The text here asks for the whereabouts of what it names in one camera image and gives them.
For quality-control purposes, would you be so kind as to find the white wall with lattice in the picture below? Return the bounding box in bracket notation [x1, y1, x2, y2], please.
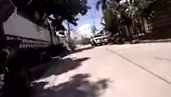
[0, 0, 72, 64]

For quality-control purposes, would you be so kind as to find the large dark tree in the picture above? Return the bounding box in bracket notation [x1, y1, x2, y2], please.
[8, 0, 93, 40]

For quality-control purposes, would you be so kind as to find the pole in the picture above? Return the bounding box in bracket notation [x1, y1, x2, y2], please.
[64, 20, 76, 51]

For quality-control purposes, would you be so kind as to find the pale concrete road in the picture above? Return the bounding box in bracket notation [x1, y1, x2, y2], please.
[0, 28, 171, 97]

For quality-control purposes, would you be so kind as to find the brown fence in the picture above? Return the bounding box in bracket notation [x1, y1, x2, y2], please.
[140, 0, 171, 43]

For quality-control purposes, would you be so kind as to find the white car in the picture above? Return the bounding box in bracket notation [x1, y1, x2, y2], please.
[89, 32, 110, 48]

